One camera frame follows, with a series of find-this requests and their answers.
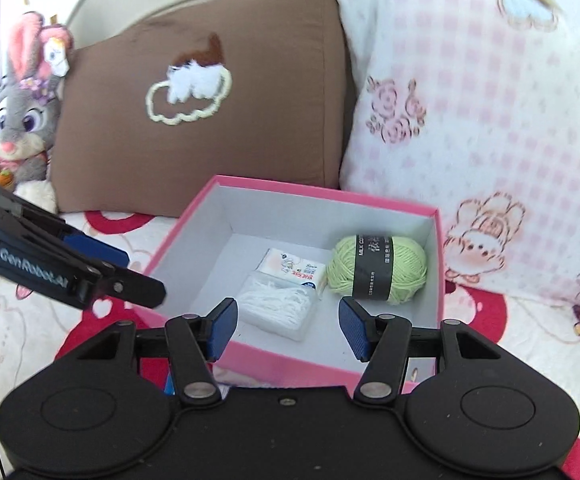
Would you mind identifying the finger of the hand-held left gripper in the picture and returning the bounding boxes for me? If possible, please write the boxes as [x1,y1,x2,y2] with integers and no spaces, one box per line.
[87,264,167,309]
[0,176,130,272]

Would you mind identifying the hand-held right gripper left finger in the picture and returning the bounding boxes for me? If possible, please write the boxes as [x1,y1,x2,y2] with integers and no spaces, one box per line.
[72,297,239,408]

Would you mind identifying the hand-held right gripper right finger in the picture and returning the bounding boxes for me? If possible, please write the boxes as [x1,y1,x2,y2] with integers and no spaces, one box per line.
[339,297,505,406]

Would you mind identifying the white lace cloth packet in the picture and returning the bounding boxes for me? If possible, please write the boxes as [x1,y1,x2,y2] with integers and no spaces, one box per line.
[235,270,319,343]

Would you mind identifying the pink cardboard box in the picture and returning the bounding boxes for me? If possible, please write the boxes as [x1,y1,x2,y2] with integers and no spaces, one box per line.
[135,175,443,395]

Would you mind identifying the white tissue pack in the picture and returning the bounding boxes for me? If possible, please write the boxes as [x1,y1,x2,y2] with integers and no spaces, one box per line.
[259,248,328,291]

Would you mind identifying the green yarn ball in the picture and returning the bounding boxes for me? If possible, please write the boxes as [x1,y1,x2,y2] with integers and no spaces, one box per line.
[326,234,428,306]

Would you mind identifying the grey rabbit plush toy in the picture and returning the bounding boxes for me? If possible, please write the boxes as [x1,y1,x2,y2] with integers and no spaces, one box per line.
[0,10,73,213]

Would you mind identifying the printed bear blanket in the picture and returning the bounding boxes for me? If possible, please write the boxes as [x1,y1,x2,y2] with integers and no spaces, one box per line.
[0,207,580,480]

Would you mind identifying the brown embroidered pillow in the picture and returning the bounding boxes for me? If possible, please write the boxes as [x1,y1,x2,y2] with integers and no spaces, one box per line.
[50,0,351,218]

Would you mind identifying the pink checkered pillow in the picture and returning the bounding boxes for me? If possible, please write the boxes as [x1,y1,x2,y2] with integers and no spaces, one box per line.
[326,0,580,306]

